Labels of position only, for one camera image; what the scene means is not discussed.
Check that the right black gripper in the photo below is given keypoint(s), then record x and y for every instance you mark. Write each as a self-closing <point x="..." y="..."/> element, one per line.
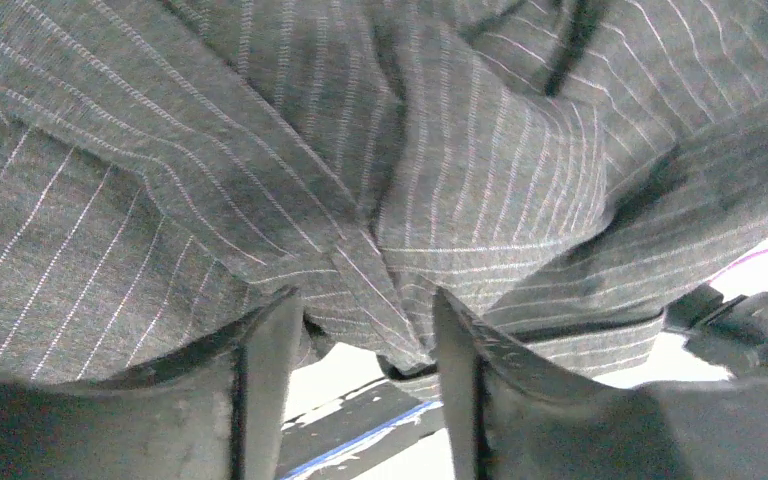
<point x="729" y="333"/>

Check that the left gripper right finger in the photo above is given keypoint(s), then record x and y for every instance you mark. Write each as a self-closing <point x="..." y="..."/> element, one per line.
<point x="512" y="414"/>

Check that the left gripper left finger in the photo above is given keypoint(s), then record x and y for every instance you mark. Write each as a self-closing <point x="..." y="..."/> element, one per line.
<point x="211" y="409"/>

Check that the black pinstriped shirt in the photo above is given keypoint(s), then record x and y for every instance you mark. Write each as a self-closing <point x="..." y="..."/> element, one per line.
<point x="565" y="168"/>

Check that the black base beam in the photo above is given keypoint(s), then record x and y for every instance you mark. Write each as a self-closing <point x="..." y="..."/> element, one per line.
<point x="355" y="432"/>

